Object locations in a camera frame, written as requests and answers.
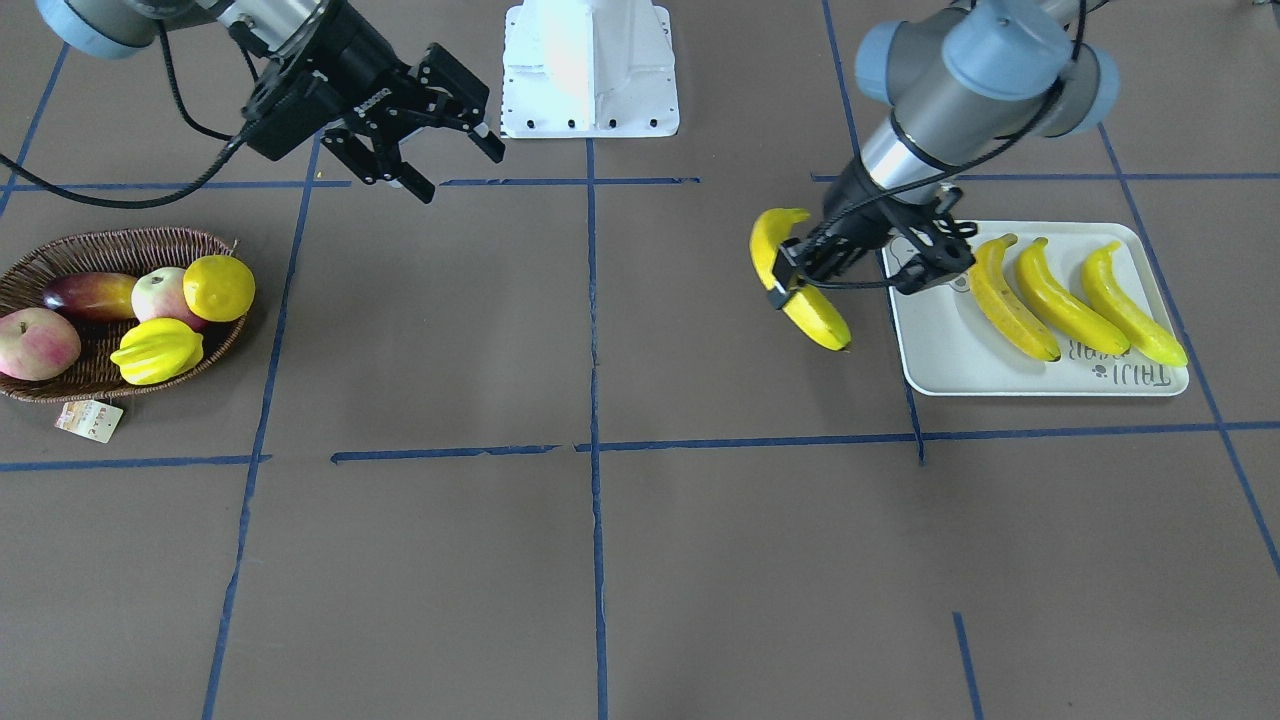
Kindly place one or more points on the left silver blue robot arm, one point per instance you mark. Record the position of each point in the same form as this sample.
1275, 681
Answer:
962, 86

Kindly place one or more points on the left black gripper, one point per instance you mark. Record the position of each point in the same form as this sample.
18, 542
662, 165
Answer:
848, 203

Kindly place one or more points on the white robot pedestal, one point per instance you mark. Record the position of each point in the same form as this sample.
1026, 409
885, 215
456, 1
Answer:
588, 69

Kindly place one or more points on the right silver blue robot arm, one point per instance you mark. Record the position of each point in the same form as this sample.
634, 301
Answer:
118, 29

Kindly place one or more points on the paper basket tag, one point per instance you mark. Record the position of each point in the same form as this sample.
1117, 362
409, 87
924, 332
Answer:
90, 419

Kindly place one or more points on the yellow pear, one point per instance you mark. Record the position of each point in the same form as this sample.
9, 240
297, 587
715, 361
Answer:
219, 288

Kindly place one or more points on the brown wicker basket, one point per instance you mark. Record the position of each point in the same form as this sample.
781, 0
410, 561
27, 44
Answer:
134, 251

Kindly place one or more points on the yellow banana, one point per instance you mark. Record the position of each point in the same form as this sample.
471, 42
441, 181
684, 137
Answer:
1108, 298
1054, 304
1002, 307
815, 315

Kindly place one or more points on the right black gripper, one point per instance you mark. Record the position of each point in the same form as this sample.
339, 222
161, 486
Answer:
345, 52

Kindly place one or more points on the red pink apple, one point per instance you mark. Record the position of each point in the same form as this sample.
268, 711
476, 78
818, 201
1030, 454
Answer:
37, 344

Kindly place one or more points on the purple red mango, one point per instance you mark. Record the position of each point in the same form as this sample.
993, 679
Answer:
92, 296

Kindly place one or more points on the yellow curved fruit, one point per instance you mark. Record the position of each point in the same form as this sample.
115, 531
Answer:
157, 350

